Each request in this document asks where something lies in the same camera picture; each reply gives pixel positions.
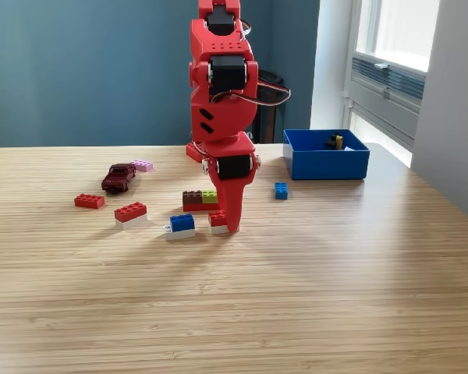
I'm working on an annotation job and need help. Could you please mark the red and white brick stack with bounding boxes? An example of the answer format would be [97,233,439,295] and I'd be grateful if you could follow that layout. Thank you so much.
[207,210,231,235]
[114,201,148,230]

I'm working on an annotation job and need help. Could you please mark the blue and white brick stack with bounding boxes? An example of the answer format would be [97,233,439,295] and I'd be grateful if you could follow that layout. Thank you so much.
[162,213,197,241]

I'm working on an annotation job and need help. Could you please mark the small yellow toy digger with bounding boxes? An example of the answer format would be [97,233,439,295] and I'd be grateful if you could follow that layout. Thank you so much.
[324,132,345,151]

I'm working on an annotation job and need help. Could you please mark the dark red toy car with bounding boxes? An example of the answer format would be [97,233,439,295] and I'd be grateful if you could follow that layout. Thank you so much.
[101,163,137,193]

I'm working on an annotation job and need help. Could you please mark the blue plastic bin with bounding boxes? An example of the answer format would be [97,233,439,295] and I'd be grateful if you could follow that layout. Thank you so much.
[283,129,371,181]

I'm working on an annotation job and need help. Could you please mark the brown green red brick stack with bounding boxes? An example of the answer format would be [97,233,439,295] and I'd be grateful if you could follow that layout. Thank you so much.
[182,189,221,213]

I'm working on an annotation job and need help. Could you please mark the dark folded chair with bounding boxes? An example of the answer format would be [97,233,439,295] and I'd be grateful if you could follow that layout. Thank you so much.
[251,69,286,144]

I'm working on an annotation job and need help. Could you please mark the red building brick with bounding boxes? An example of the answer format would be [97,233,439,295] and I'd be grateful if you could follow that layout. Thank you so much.
[73,192,106,210]

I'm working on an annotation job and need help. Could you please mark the grey window vent grille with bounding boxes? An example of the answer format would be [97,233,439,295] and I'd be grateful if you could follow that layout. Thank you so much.
[350,54,428,104]

